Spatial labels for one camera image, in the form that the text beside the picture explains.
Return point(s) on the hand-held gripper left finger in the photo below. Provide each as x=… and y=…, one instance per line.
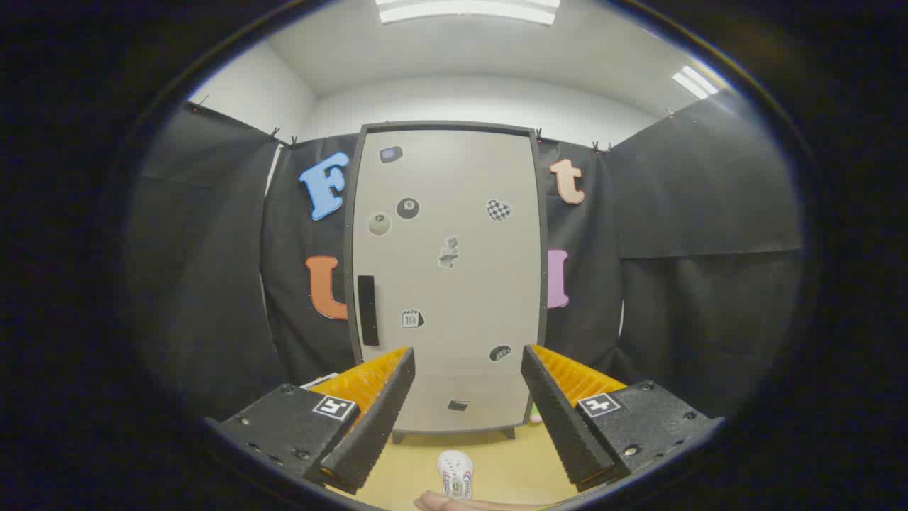
x=376, y=426

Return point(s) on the white shoe with striped side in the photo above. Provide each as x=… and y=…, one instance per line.
x=455, y=472

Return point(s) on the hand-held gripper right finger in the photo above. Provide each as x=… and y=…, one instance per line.
x=560, y=419

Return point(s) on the long ceiling light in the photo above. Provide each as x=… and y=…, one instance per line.
x=468, y=11

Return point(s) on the small pink object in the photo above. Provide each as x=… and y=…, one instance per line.
x=535, y=418

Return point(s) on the black backdrop cloth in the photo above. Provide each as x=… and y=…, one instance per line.
x=709, y=213

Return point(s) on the grey shoe cabinet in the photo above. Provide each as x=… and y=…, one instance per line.
x=454, y=125

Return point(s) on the small ceiling light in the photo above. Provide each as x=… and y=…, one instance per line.
x=694, y=81

